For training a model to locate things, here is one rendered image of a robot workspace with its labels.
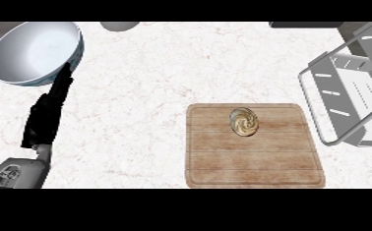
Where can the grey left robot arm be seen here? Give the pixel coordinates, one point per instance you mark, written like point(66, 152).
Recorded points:
point(24, 172)

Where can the wooden cutting board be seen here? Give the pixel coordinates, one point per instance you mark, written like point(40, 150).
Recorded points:
point(254, 156)

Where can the grey round object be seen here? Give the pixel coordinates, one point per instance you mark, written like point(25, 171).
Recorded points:
point(118, 26)

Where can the dark grey flat appliance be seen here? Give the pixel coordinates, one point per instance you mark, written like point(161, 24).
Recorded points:
point(304, 24)

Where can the white bowl with blue rim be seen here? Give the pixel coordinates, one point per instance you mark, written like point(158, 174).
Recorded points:
point(35, 51)

